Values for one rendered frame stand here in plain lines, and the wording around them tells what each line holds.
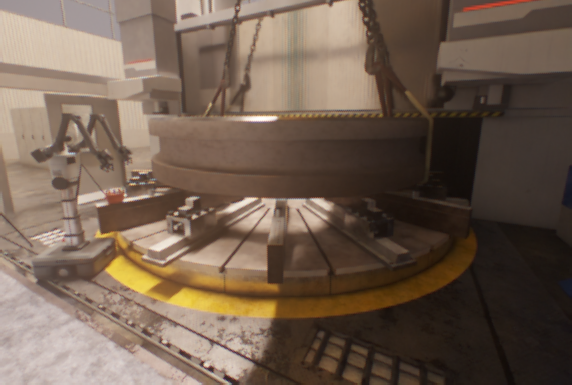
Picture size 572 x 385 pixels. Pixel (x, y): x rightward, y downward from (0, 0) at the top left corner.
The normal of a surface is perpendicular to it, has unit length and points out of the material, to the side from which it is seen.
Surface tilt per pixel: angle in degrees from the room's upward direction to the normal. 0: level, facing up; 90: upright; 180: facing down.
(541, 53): 90
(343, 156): 90
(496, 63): 90
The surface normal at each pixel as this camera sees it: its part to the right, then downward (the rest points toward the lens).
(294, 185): 0.01, 0.18
